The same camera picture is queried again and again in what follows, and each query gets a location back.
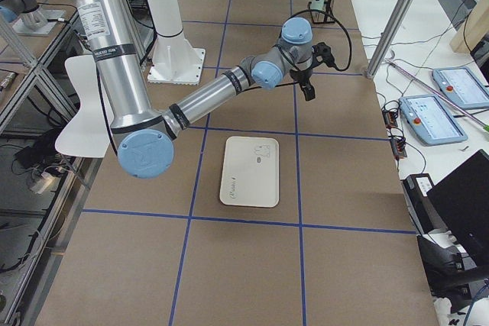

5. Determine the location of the light green cup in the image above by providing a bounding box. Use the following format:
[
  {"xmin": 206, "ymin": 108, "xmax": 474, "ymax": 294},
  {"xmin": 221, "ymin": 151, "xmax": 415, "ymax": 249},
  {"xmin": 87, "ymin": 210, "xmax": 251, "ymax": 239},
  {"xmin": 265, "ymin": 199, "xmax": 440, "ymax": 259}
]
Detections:
[{"xmin": 309, "ymin": 0, "xmax": 328, "ymax": 11}]

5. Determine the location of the black laptop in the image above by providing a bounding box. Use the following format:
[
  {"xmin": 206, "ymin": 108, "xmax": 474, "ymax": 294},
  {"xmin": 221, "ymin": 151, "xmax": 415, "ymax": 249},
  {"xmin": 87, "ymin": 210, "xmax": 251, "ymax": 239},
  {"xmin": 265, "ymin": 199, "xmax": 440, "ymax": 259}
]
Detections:
[{"xmin": 427, "ymin": 149, "xmax": 488, "ymax": 266}]

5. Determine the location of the cream rabbit tray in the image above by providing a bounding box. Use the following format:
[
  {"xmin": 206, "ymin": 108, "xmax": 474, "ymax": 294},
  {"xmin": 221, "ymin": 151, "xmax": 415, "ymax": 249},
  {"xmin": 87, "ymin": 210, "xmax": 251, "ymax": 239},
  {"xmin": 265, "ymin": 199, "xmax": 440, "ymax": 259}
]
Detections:
[{"xmin": 219, "ymin": 136, "xmax": 280, "ymax": 208}]

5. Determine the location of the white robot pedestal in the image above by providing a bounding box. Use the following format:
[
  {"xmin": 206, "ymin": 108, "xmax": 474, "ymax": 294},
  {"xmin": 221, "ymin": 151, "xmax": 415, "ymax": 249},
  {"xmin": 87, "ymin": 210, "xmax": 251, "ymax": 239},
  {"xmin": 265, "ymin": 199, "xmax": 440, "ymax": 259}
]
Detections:
[{"xmin": 147, "ymin": 0, "xmax": 206, "ymax": 85}]

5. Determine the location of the far teach pendant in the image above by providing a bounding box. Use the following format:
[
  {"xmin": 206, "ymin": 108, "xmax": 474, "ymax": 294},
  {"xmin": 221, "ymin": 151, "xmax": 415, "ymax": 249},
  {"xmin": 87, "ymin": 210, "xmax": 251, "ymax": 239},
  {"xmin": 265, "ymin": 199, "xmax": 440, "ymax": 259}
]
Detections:
[{"xmin": 432, "ymin": 66, "xmax": 488, "ymax": 109}]

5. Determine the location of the near teach pendant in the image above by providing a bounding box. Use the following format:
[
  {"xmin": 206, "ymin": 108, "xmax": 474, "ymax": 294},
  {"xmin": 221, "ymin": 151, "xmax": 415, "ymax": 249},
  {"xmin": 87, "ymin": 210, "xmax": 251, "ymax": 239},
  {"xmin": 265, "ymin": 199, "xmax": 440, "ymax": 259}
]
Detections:
[{"xmin": 399, "ymin": 94, "xmax": 468, "ymax": 146}]

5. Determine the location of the teach pendant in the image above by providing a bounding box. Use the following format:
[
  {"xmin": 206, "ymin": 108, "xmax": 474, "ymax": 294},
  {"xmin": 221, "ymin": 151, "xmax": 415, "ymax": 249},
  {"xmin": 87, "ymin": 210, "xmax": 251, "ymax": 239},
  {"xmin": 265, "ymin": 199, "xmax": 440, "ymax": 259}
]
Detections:
[
  {"xmin": 432, "ymin": 66, "xmax": 488, "ymax": 109},
  {"xmin": 399, "ymin": 94, "xmax": 468, "ymax": 146}
]

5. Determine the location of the aluminium frame post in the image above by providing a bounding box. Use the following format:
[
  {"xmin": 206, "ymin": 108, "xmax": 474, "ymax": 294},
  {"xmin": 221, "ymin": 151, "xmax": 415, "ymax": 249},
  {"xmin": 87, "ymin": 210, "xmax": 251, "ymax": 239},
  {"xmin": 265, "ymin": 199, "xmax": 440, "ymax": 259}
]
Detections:
[{"xmin": 365, "ymin": 0, "xmax": 413, "ymax": 79}]

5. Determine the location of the white chair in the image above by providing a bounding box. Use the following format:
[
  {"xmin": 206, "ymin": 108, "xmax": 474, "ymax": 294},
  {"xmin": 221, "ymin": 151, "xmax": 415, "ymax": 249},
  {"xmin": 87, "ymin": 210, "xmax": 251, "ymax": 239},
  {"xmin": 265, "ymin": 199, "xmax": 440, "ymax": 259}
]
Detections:
[{"xmin": 55, "ymin": 55, "xmax": 113, "ymax": 158}]

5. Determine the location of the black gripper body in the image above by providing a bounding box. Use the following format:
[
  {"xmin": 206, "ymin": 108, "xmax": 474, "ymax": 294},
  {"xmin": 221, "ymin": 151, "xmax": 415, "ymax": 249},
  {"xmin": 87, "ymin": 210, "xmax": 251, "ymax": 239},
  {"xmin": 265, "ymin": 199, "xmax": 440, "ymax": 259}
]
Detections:
[{"xmin": 289, "ymin": 69, "xmax": 313, "ymax": 89}]

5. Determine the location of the metal reacher stick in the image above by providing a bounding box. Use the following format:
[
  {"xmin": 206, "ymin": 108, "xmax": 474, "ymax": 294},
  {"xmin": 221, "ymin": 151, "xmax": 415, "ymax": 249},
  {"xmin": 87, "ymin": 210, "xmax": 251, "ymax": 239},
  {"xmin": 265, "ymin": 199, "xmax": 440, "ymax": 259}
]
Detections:
[{"xmin": 384, "ymin": 59, "xmax": 489, "ymax": 132}]

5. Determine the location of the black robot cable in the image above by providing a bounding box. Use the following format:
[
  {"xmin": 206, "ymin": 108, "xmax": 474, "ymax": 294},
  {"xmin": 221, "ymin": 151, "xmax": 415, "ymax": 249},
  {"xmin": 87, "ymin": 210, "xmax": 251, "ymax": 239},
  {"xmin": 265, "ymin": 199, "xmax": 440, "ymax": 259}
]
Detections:
[{"xmin": 278, "ymin": 8, "xmax": 353, "ymax": 89}]

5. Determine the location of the black wire cup rack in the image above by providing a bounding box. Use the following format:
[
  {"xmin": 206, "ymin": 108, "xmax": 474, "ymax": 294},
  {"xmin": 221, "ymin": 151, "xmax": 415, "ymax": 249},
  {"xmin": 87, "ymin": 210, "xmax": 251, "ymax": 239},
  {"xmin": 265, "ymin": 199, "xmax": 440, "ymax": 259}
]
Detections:
[{"xmin": 307, "ymin": 0, "xmax": 335, "ymax": 24}]

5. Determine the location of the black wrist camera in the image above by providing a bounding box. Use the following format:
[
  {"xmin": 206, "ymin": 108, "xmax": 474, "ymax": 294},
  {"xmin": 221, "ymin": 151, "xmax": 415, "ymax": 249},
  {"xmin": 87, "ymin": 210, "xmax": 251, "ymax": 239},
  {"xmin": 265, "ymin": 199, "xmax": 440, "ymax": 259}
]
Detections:
[{"xmin": 312, "ymin": 42, "xmax": 336, "ymax": 68}]

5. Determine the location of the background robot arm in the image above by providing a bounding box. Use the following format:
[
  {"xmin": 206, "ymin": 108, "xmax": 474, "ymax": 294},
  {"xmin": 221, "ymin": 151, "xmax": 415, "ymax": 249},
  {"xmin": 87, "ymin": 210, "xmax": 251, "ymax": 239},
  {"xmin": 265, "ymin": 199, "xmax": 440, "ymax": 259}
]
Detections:
[{"xmin": 1, "ymin": 0, "xmax": 63, "ymax": 37}]

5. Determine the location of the black box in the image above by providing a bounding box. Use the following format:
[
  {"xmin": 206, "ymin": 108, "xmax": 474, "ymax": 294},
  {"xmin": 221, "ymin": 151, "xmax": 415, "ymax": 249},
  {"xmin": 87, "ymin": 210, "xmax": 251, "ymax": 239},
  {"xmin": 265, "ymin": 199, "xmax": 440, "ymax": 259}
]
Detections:
[{"xmin": 401, "ymin": 173, "xmax": 443, "ymax": 234}]

